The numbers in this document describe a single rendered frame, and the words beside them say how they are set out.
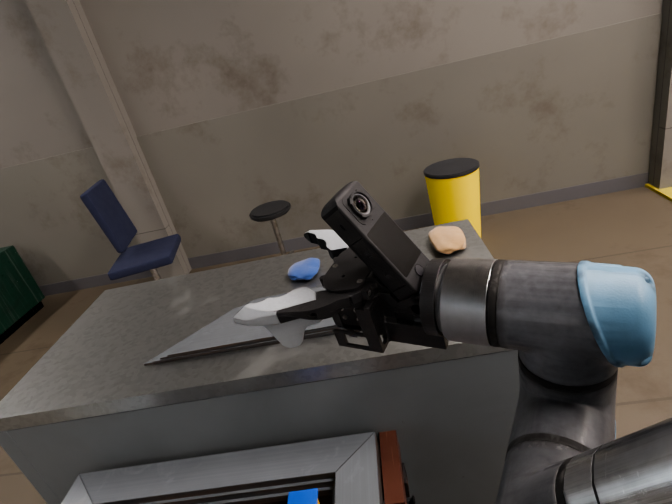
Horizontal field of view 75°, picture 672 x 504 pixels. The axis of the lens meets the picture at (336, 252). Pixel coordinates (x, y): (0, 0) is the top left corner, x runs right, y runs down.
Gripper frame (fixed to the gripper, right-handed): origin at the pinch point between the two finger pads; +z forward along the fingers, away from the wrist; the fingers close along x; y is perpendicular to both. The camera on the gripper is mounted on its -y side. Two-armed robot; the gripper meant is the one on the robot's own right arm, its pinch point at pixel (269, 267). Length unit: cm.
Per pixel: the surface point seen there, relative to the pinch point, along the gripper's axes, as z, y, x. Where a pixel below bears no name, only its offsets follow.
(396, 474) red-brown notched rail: 4, 65, 11
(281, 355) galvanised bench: 31, 44, 19
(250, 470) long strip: 33, 60, -1
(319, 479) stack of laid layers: 18, 62, 3
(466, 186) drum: 54, 130, 253
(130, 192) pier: 316, 81, 178
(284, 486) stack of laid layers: 24, 61, -1
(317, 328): 25, 43, 28
